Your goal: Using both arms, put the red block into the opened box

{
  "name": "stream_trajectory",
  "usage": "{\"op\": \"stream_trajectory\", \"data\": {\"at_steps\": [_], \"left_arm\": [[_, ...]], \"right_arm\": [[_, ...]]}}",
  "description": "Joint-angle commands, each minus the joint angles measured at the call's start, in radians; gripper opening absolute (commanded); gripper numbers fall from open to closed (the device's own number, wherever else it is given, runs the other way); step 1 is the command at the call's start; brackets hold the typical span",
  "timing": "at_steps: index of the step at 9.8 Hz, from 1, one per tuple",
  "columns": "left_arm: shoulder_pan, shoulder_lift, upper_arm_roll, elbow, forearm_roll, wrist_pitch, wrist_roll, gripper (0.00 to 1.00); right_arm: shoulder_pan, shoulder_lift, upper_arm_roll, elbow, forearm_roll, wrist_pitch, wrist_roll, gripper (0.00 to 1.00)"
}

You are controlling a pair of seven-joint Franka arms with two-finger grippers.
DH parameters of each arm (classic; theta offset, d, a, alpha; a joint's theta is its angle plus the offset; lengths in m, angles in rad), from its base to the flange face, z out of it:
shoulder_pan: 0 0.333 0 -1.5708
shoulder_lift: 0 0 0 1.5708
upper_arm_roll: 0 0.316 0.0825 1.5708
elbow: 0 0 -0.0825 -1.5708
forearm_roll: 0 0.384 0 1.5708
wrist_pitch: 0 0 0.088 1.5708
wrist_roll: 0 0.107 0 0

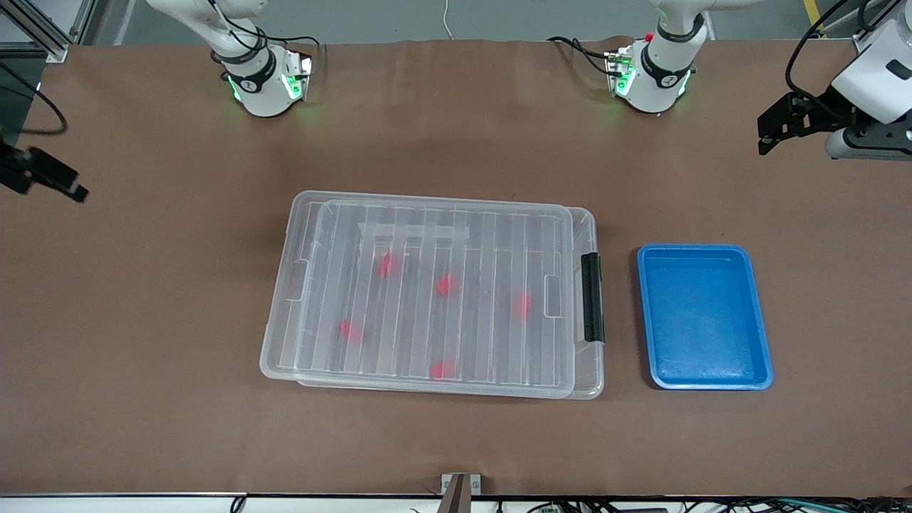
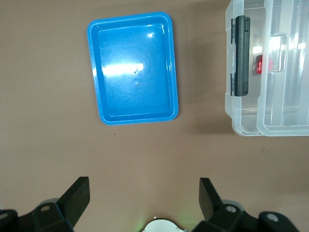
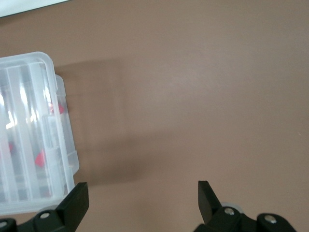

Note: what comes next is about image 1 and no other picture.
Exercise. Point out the clear plastic storage box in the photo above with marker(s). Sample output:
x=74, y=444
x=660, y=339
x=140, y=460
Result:
x=590, y=228

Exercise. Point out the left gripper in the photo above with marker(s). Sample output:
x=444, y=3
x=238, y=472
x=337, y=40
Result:
x=821, y=112

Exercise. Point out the clear ribbed plastic lid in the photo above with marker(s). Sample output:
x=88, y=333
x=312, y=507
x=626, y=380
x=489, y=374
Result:
x=320, y=299

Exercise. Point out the blue plastic tray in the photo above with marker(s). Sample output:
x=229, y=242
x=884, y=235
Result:
x=705, y=320

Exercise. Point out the aluminium frame profile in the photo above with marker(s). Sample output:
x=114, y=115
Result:
x=43, y=35
x=862, y=39
x=85, y=21

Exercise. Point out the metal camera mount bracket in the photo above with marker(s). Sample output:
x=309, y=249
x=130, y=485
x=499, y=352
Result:
x=461, y=491

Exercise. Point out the red toy block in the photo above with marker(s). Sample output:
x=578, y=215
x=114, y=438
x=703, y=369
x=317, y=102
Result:
x=350, y=331
x=444, y=369
x=447, y=285
x=522, y=305
x=388, y=265

